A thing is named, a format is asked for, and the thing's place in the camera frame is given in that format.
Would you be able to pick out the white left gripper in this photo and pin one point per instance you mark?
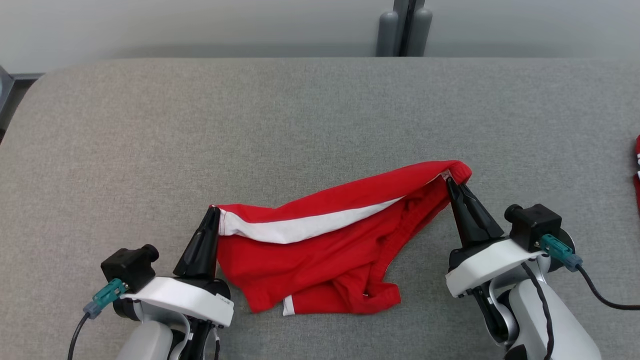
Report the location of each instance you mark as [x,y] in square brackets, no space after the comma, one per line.
[190,295]

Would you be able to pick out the grey vertical metal post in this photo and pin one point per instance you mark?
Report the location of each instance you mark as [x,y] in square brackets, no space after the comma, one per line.
[387,35]

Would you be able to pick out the red shorts with white stripe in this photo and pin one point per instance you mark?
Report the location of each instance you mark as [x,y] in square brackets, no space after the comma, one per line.
[310,260]

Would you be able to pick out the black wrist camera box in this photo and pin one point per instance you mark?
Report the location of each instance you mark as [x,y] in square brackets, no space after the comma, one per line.
[130,267]
[532,225]

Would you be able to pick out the red shirt with white sleeves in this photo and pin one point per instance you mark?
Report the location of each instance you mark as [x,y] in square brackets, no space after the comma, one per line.
[637,190]

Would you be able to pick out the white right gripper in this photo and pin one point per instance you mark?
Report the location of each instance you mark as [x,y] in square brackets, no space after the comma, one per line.
[487,262]

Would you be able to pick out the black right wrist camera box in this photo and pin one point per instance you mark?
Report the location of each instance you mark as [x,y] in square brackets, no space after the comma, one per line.
[532,225]

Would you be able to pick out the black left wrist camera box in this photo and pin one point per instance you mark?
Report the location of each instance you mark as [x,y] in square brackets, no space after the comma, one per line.
[130,267]

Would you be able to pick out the grey metal frame bar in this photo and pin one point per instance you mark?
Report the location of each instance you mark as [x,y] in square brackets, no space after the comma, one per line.
[27,77]

